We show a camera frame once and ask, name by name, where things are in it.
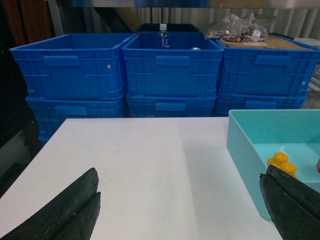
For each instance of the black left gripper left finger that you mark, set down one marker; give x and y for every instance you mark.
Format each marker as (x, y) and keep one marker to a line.
(71, 215)

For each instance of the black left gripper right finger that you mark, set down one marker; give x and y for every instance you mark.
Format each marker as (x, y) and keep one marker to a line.
(293, 206)

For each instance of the red toy block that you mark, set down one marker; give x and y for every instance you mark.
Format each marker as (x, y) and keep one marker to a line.
(318, 166)

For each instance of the yellow toy block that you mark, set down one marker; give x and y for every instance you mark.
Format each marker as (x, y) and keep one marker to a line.
(281, 161)

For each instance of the light teal plastic box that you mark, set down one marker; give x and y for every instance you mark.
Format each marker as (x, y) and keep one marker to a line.
(254, 136)

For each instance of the blue crate bottom left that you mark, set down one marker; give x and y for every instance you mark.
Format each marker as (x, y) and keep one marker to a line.
(51, 113)

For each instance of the blue crate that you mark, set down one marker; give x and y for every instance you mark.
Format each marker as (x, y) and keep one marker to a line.
(169, 107)
(187, 69)
(78, 66)
(226, 102)
(266, 72)
(51, 113)

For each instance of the blue crate bottom right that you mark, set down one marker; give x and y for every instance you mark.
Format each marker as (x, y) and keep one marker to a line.
(226, 102)

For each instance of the blue crate bottom middle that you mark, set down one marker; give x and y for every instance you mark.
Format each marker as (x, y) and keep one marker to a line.
(169, 107)

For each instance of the blue crate top right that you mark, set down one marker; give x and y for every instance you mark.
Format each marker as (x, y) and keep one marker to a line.
(266, 72)

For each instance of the blue crate top left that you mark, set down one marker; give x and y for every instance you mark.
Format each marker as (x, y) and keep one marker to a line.
(78, 66)

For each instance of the brown cardboard sheet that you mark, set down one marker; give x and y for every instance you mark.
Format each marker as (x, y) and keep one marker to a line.
(272, 43)

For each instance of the blue crate top middle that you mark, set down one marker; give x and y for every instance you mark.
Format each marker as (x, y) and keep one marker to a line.
(187, 69)

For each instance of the clear bag of parts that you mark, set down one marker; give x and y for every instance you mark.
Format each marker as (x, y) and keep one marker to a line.
(252, 28)

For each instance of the clear plastic water bottle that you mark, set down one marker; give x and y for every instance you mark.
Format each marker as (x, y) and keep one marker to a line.
(163, 37)

